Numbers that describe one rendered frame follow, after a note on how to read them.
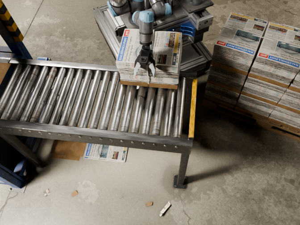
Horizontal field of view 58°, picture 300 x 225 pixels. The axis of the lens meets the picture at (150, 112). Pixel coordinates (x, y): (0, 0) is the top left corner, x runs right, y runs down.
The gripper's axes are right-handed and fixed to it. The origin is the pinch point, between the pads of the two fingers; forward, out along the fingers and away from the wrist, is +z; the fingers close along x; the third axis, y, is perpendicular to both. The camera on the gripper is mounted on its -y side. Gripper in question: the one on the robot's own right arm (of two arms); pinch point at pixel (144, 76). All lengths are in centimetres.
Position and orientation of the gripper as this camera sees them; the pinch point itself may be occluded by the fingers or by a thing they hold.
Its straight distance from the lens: 158.3
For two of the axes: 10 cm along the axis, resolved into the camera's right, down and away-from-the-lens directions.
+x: -9.9, -0.9, 1.1
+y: 1.4, -4.9, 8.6
